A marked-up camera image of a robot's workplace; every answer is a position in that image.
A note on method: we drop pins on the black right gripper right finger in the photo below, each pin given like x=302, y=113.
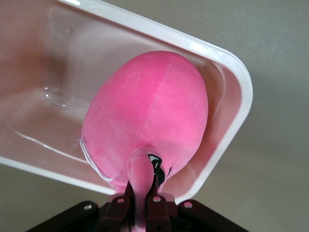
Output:
x=157, y=212

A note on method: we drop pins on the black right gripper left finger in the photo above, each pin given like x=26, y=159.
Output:
x=118, y=212

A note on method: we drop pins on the pink plush toy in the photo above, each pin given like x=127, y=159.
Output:
x=144, y=101

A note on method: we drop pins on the brown table mat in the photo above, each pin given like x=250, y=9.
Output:
x=277, y=145

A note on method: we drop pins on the white plastic bin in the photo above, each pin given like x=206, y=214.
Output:
x=36, y=72

